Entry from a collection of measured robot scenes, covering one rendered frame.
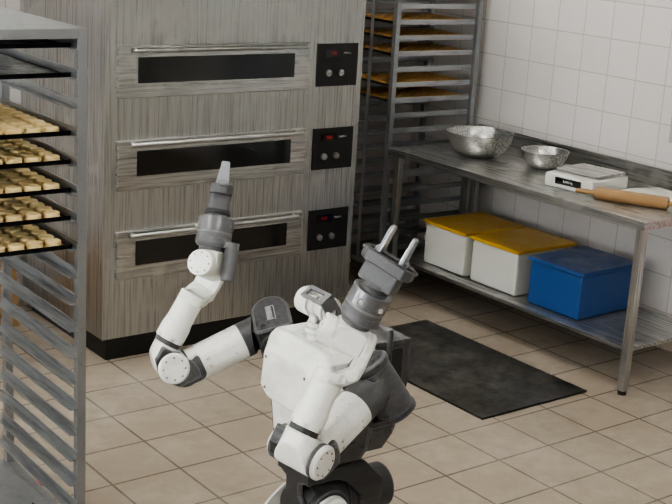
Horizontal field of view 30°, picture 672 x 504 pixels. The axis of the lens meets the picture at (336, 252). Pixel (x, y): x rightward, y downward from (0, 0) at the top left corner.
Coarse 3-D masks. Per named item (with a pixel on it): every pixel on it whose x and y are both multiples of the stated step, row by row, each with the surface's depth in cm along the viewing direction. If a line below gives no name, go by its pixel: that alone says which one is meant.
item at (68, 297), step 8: (8, 256) 443; (8, 264) 437; (16, 264) 437; (24, 264) 431; (24, 272) 429; (32, 272) 426; (40, 272) 421; (32, 280) 421; (40, 280) 421; (48, 280) 416; (48, 288) 414; (56, 288) 412; (64, 288) 406; (56, 296) 406; (64, 296) 406; (72, 296) 402; (72, 304) 399
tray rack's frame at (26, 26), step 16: (0, 16) 398; (16, 16) 401; (32, 16) 404; (0, 32) 363; (16, 32) 366; (32, 32) 369; (48, 32) 371; (64, 32) 374; (0, 96) 432; (0, 464) 466; (16, 464) 467; (0, 480) 453; (16, 480) 454; (32, 480) 455; (0, 496) 442; (16, 496) 442; (32, 496) 443; (48, 496) 444
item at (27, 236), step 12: (0, 228) 408; (12, 228) 407; (24, 228) 408; (36, 228) 408; (0, 240) 396; (12, 240) 393; (24, 240) 394; (36, 240) 394; (48, 240) 395; (60, 240) 397
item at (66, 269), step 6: (42, 252) 418; (48, 252) 414; (42, 258) 415; (48, 258) 414; (54, 258) 410; (60, 258) 407; (48, 264) 409; (54, 264) 409; (60, 264) 407; (66, 264) 403; (60, 270) 403; (66, 270) 403; (72, 270) 400; (66, 276) 398; (72, 276) 398
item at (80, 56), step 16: (80, 32) 377; (80, 48) 379; (80, 64) 380; (80, 80) 381; (80, 96) 383; (80, 112) 384; (80, 128) 385; (80, 144) 387; (80, 160) 388; (80, 176) 389; (80, 192) 391; (80, 208) 392; (80, 224) 394; (80, 240) 395; (80, 256) 396; (80, 272) 398; (80, 288) 399; (80, 304) 401; (80, 320) 402; (80, 336) 404; (80, 352) 405; (80, 368) 407; (80, 384) 408; (80, 400) 410; (80, 416) 411; (80, 432) 413; (80, 448) 414; (80, 464) 416; (80, 480) 417; (80, 496) 419
